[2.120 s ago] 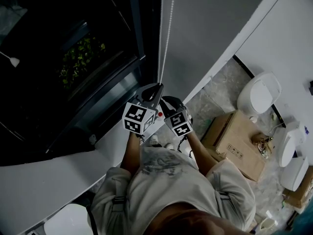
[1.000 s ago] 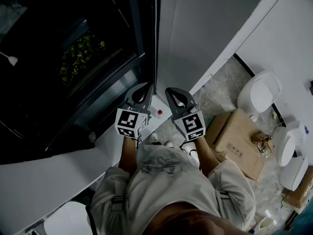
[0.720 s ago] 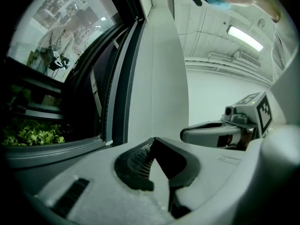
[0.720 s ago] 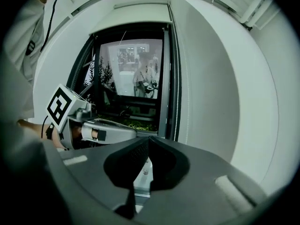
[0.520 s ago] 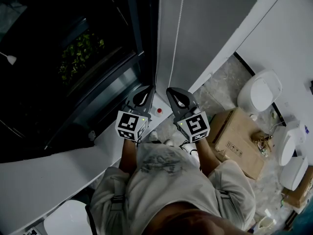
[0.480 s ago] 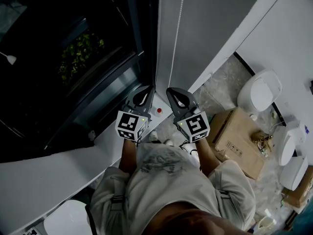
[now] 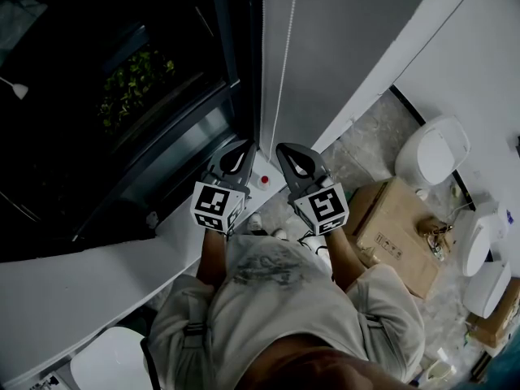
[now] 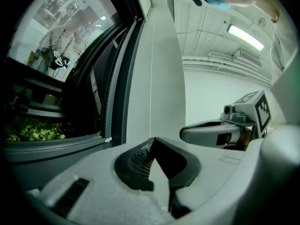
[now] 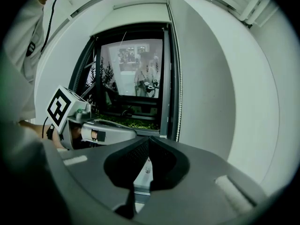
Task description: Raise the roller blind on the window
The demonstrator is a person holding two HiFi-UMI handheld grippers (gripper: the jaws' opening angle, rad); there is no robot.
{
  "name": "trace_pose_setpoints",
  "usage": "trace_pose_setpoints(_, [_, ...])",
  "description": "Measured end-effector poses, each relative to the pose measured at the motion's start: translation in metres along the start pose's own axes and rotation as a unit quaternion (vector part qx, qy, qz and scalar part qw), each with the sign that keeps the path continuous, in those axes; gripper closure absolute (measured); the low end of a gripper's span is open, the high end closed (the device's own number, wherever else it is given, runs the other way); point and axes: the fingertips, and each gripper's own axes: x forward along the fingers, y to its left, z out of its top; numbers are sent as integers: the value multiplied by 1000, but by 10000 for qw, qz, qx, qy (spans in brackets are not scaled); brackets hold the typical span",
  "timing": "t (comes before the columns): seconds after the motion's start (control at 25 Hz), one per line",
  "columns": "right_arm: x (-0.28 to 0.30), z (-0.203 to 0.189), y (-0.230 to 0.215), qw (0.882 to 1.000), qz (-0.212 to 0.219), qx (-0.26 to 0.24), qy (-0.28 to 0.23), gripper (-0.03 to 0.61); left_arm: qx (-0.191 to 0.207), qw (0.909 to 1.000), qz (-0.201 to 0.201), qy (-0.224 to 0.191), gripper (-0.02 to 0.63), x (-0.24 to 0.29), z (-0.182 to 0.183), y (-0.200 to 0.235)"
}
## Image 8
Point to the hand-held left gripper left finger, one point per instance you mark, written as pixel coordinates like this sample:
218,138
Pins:
98,196

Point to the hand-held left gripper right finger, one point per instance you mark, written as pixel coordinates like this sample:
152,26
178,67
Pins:
222,179

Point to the dark window frame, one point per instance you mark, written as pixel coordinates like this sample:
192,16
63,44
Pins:
117,90

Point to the white ceiling pipes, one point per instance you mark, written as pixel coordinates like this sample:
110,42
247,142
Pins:
222,64

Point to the long ceiling light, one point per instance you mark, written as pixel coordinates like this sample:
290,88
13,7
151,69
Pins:
246,37

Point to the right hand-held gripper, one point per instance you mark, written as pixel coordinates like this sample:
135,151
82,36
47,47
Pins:
248,109

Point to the white ceiling air conditioner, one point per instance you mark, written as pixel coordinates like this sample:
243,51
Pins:
250,58

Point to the round ceiling smoke detector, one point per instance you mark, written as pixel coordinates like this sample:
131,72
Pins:
262,21

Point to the grey window stay bar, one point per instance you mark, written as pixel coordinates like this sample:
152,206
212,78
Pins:
95,88

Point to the green leafy plant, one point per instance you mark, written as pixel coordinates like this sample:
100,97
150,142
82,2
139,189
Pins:
35,132

